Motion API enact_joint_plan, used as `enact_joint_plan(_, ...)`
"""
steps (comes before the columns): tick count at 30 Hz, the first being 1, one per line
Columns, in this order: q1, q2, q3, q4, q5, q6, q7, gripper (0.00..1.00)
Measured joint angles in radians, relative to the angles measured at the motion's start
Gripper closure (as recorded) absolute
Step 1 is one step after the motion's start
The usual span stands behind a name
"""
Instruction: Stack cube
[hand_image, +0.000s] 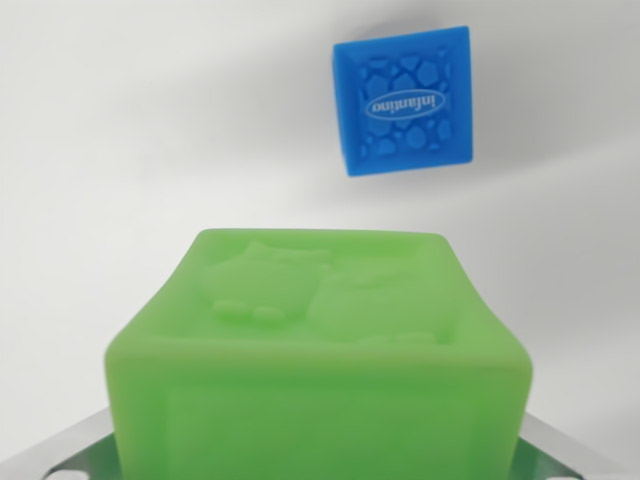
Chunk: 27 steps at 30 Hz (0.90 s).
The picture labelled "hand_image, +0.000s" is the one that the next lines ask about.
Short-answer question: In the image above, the black-padded silver gripper right finger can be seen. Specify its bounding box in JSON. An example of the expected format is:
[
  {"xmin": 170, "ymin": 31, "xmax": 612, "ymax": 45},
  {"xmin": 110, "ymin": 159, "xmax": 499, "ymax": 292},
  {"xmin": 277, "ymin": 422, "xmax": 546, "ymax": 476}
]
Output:
[{"xmin": 514, "ymin": 412, "xmax": 640, "ymax": 480}]

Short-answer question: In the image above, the green Infantino soft cube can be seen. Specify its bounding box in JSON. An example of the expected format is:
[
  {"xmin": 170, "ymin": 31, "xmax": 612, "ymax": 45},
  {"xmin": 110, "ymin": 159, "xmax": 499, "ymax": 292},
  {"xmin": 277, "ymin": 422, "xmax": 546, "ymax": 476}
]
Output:
[{"xmin": 103, "ymin": 227, "xmax": 535, "ymax": 480}]

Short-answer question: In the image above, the blue Infantino soft cube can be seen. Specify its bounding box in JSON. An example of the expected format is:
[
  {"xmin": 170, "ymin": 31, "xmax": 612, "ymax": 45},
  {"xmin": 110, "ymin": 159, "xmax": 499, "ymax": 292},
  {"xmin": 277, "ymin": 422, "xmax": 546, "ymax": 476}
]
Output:
[{"xmin": 332, "ymin": 25, "xmax": 475, "ymax": 178}]

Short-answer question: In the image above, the black-padded silver gripper left finger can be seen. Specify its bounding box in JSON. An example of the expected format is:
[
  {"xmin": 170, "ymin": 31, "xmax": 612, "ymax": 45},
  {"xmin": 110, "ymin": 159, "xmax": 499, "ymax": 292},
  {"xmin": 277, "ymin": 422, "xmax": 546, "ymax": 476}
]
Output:
[{"xmin": 0, "ymin": 407, "xmax": 121, "ymax": 480}]

